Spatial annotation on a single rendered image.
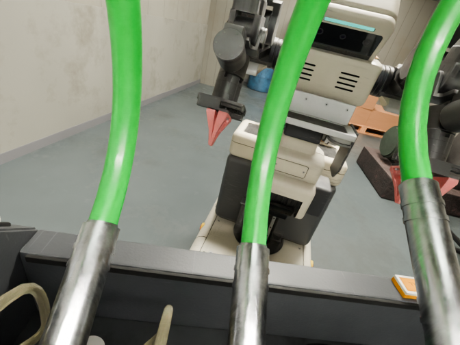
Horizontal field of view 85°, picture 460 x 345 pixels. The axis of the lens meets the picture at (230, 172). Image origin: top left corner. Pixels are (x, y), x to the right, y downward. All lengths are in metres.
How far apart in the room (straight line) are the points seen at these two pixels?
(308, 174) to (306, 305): 0.57
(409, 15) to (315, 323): 6.48
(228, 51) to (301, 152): 0.51
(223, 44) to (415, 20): 6.33
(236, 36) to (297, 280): 0.41
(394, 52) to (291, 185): 5.92
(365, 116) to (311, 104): 4.46
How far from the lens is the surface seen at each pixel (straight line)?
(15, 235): 0.38
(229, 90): 0.55
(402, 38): 6.69
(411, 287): 0.47
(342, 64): 0.81
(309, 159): 0.90
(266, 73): 6.15
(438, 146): 0.61
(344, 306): 0.43
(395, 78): 0.85
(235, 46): 0.50
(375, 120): 5.36
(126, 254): 0.36
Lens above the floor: 1.23
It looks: 30 degrees down
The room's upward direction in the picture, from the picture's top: 14 degrees clockwise
